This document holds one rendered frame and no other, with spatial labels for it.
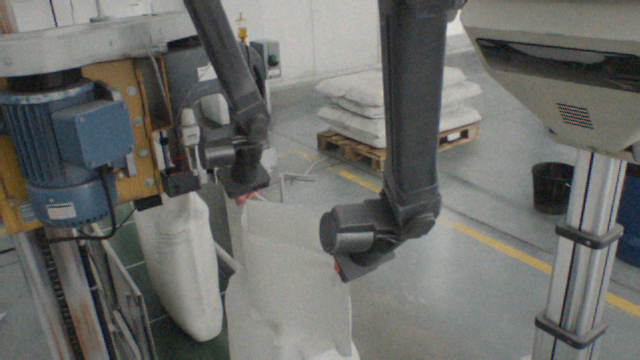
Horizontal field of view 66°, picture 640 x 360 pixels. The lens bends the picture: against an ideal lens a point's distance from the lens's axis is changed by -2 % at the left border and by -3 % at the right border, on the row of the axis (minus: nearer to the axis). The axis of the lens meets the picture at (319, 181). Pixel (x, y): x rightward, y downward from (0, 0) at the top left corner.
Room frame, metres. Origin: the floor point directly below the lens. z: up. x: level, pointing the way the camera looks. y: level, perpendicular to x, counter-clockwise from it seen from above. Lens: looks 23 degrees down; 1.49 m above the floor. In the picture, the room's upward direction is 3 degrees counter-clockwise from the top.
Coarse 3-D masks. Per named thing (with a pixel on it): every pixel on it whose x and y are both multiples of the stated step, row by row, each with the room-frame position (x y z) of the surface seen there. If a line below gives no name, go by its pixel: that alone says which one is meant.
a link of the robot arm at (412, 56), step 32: (384, 0) 0.44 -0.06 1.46; (416, 0) 0.39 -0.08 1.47; (448, 0) 0.40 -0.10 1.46; (384, 32) 0.46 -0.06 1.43; (416, 32) 0.44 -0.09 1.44; (384, 64) 0.49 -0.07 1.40; (416, 64) 0.46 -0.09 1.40; (384, 96) 0.52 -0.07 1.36; (416, 96) 0.48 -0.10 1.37; (416, 128) 0.51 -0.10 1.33; (384, 160) 0.60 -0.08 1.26; (416, 160) 0.54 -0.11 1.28; (416, 192) 0.56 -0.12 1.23
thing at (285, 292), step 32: (224, 192) 1.10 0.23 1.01; (256, 224) 1.00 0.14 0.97; (288, 224) 0.97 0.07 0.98; (256, 256) 0.84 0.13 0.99; (288, 256) 0.80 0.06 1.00; (320, 256) 0.78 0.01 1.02; (256, 288) 0.85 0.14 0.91; (288, 288) 0.81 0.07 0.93; (320, 288) 0.78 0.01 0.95; (256, 320) 0.85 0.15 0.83; (288, 320) 0.81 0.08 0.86; (320, 320) 0.78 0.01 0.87; (256, 352) 0.85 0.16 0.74; (288, 352) 0.78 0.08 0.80; (320, 352) 0.76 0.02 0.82; (352, 352) 0.78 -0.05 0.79
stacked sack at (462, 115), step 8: (448, 112) 4.23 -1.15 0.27; (456, 112) 4.22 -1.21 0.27; (464, 112) 4.22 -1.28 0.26; (472, 112) 4.25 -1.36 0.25; (448, 120) 4.07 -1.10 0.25; (456, 120) 4.10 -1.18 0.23; (464, 120) 4.15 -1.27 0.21; (472, 120) 4.21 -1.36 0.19; (480, 120) 4.29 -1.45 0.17; (440, 128) 3.99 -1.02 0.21; (448, 128) 4.04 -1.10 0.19
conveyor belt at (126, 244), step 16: (128, 208) 2.39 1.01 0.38; (128, 224) 2.20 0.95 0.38; (112, 240) 2.05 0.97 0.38; (128, 240) 2.04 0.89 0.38; (128, 256) 1.90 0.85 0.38; (128, 272) 1.77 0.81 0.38; (144, 272) 1.76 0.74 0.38; (144, 288) 1.65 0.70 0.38; (224, 288) 1.62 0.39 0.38; (144, 304) 1.54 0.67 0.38; (160, 304) 1.54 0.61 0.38; (224, 304) 1.52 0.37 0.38; (160, 320) 1.44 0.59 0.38; (224, 320) 1.43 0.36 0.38; (160, 336) 1.36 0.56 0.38; (176, 336) 1.35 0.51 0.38; (224, 336) 1.34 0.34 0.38; (160, 352) 1.28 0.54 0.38; (176, 352) 1.27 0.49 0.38; (192, 352) 1.27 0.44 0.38; (208, 352) 1.27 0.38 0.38; (224, 352) 1.26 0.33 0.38
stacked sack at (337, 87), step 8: (360, 72) 4.45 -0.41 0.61; (368, 72) 4.39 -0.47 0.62; (376, 72) 4.38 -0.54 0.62; (328, 80) 4.21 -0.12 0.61; (336, 80) 4.17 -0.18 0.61; (344, 80) 4.13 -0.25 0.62; (352, 80) 4.12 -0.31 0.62; (360, 80) 4.12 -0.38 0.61; (368, 80) 4.12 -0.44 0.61; (320, 88) 4.20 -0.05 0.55; (328, 88) 4.11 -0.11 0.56; (336, 88) 4.03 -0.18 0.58; (344, 88) 3.98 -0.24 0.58; (336, 96) 3.99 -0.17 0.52; (344, 96) 3.95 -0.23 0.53
